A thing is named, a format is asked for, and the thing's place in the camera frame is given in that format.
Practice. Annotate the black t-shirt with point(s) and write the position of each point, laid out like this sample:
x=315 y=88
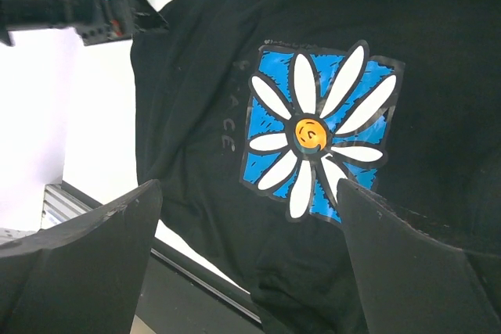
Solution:
x=251 y=112

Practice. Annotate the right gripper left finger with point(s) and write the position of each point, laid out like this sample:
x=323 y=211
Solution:
x=84 y=275

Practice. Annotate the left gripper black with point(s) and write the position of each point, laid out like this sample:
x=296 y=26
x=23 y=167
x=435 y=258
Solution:
x=117 y=19

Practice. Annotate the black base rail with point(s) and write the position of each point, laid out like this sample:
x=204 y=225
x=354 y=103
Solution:
x=178 y=295

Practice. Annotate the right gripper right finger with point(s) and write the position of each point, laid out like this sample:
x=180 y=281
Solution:
x=414 y=274

